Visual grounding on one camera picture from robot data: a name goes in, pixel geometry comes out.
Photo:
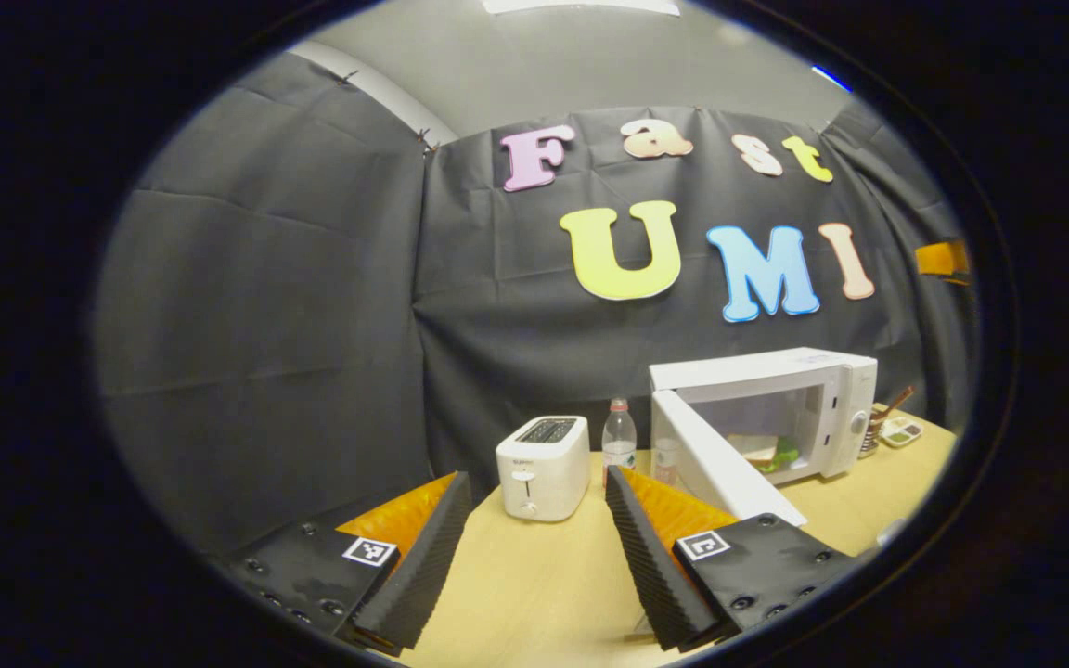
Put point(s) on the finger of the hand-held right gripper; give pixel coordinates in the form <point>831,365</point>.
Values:
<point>943,259</point>

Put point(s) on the white microwave oven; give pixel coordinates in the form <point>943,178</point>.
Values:
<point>757,366</point>

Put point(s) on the white divided seasoning dish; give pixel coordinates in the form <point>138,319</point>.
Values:
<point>901,433</point>

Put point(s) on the black backdrop cloth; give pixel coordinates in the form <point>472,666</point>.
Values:
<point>265,325</point>

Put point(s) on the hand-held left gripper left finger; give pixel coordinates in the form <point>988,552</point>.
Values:
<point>418,575</point>

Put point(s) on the white toaster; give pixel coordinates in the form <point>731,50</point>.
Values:
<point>544,473</point>

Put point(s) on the long ceiling light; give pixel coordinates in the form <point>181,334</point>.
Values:
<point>581,6</point>

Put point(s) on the sandwich with lettuce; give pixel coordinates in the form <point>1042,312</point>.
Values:
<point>757,450</point>

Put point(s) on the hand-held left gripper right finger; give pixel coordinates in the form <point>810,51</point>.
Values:
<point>650,566</point>

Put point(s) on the clear water bottle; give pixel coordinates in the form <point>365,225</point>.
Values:
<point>619,445</point>

